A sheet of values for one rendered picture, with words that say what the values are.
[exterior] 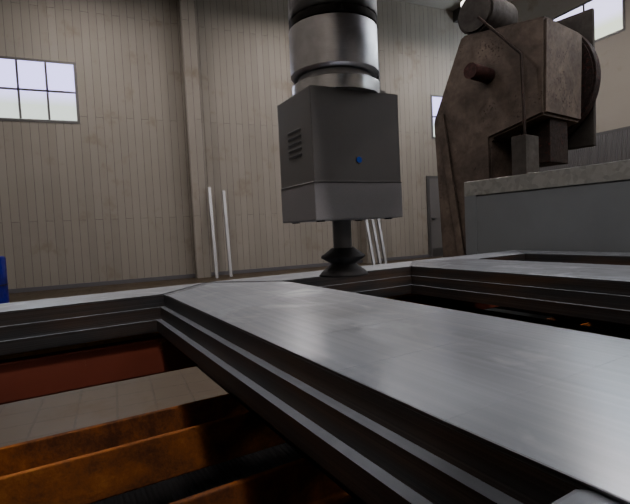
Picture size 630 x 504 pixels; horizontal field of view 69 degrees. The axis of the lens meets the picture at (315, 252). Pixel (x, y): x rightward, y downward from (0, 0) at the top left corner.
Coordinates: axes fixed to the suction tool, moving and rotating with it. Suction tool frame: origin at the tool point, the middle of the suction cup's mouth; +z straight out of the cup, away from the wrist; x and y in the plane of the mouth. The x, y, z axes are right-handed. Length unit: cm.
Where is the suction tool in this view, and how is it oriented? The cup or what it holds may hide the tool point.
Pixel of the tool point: (343, 274)
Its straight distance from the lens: 40.1
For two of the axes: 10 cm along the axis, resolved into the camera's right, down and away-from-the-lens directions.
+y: -8.8, 0.7, -4.7
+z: 0.5, 10.0, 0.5
